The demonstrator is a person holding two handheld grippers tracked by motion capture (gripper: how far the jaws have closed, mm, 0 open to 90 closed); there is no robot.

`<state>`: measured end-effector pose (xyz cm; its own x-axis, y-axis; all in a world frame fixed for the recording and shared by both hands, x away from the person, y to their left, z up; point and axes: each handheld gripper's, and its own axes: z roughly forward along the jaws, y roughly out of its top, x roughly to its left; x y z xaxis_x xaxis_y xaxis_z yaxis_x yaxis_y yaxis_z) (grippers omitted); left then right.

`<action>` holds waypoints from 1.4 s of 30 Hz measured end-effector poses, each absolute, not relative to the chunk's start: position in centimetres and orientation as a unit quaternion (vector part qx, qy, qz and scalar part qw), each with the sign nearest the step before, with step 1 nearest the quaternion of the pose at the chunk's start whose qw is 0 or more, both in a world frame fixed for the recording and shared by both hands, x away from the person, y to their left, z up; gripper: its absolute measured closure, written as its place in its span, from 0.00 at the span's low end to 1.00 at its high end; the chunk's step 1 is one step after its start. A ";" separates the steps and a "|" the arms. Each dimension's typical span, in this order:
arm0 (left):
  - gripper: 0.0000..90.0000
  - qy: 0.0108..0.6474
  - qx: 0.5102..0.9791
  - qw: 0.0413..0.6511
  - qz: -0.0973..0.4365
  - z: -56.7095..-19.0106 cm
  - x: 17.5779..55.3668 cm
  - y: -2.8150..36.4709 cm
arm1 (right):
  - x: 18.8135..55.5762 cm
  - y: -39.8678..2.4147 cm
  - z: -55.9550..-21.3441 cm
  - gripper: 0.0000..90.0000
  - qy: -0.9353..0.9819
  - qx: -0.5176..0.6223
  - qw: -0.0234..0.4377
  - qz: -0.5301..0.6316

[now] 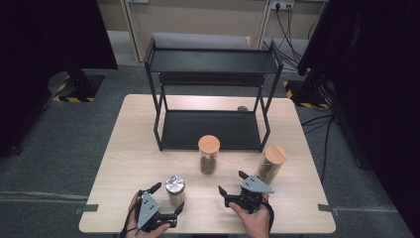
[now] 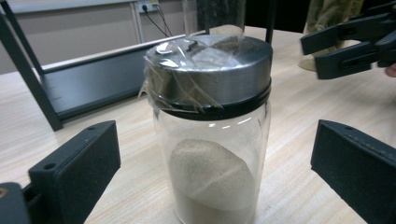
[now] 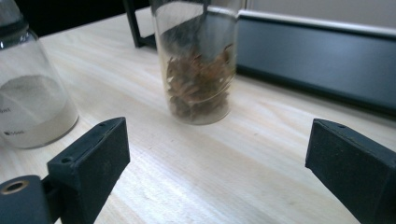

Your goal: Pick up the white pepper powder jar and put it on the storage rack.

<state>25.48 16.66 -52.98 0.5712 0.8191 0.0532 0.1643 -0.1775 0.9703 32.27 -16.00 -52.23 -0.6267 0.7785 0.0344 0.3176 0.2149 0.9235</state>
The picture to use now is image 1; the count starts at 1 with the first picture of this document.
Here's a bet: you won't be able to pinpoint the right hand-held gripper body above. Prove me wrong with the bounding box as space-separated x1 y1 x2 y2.
224 175 275 214

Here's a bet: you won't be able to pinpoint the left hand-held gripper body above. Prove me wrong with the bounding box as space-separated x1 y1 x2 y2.
136 189 178 233

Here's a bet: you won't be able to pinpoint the glass jar with metal lid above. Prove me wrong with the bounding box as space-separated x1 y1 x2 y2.
164 175 186 206

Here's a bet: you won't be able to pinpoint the wooden-lid jar with green leaves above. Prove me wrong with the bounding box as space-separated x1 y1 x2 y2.
257 144 287 185

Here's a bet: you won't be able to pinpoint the wooden-lid jar with brown spice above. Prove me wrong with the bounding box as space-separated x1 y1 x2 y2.
197 134 221 176

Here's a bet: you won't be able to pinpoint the black metal shelf rack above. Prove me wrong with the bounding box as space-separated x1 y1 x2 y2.
144 36 284 153

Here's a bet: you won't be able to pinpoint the person's left hand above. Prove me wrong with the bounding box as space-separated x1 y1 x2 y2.
126 192 172 238

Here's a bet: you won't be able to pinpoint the person's right hand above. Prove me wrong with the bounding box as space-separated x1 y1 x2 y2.
229 194 271 238

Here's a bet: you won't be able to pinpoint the stand base with striped tape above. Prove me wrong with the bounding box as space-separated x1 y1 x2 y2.
282 78 332 110
49 68 105 104

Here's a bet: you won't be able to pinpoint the black curtain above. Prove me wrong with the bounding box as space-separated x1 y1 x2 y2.
296 0 420 237
0 0 119 158

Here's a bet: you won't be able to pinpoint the left hand-held gripper cable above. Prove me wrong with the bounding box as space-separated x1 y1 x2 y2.
119 197 143 238

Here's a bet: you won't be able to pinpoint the hand-held gripper cable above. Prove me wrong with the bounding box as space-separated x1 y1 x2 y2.
119 197 143 238
262 197 275 234

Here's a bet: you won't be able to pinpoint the right hand-held gripper cable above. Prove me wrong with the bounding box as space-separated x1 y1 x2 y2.
262 197 275 234

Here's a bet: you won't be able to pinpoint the grey flat bracket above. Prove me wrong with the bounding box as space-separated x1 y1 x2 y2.
74 203 100 216
317 203 341 218

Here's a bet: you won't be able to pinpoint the black floor cables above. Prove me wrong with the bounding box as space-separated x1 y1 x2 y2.
300 112 336 184

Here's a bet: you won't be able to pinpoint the black cables from outlet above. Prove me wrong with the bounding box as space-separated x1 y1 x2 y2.
262 4 326 72

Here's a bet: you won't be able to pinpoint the white wall power outlet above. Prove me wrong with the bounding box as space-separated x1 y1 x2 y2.
270 0 295 11

